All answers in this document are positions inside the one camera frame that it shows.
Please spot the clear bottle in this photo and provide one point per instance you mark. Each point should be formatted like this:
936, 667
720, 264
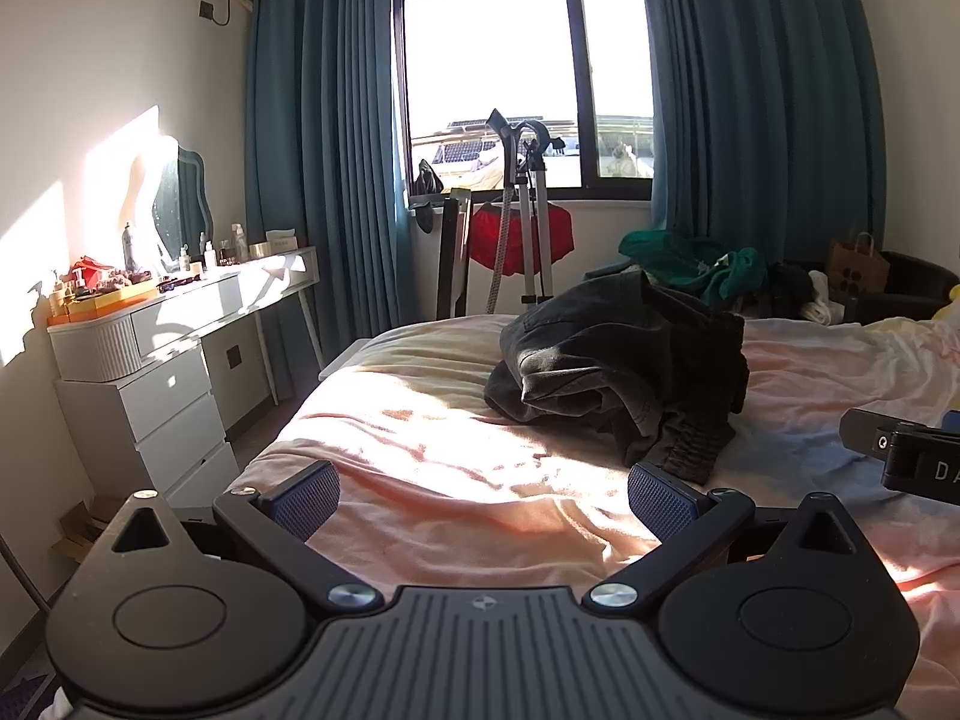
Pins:
239, 241

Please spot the white drawer chest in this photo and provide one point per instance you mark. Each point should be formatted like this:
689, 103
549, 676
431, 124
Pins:
172, 420

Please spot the cardboard box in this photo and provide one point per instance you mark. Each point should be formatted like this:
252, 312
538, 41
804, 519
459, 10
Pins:
86, 532

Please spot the dark framed window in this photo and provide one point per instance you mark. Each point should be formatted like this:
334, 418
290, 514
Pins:
487, 52

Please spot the red cloth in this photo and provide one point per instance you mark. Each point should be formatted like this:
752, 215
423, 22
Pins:
555, 240

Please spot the brown paper bag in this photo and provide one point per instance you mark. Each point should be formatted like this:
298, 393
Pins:
859, 270

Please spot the dark hanging cloth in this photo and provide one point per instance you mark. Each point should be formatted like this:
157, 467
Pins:
427, 180

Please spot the white ribbed storage box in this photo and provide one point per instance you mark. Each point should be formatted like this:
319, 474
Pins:
90, 349

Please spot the black sofa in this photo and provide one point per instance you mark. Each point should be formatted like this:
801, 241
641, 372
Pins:
911, 281

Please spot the purple mat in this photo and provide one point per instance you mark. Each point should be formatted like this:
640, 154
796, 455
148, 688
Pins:
34, 690

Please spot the wall socket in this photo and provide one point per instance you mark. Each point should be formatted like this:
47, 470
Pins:
206, 9

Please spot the garment steamer stand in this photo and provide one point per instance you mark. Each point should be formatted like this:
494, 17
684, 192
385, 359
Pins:
531, 210

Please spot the white vanity desk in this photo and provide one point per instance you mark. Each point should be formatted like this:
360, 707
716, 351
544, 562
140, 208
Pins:
217, 300

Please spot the metal chair leg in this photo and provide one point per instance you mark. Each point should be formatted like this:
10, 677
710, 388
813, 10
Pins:
24, 566

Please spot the silver spray bottle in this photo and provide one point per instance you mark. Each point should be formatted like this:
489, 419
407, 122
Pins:
130, 249

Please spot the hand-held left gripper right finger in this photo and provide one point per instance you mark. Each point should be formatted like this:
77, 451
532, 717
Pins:
660, 499

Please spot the green garment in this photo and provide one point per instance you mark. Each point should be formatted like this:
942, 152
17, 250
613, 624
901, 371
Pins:
667, 255

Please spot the orange box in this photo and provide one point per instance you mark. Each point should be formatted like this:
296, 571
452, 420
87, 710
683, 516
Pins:
112, 300

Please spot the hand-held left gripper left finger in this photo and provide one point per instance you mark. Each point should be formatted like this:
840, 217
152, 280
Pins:
311, 499

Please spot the yellow item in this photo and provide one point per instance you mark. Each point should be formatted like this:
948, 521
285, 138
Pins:
949, 298

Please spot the tissue box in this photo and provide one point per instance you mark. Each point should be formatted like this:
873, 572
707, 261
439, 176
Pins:
274, 244

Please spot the black wooden frame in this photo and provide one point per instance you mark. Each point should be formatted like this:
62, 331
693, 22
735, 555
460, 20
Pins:
450, 255

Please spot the teal curtain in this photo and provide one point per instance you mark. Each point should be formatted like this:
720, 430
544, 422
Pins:
322, 127
750, 90

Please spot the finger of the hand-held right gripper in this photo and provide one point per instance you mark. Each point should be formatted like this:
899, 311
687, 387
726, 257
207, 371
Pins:
862, 431
953, 420

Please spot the white cloth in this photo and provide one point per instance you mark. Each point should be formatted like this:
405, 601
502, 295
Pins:
821, 307

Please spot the black pants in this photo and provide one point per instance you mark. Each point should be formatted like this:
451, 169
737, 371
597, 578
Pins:
600, 345

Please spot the wavy vanity mirror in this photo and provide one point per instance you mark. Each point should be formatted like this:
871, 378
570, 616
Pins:
184, 195

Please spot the white bottle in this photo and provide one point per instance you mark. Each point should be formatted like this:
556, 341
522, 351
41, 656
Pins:
209, 253

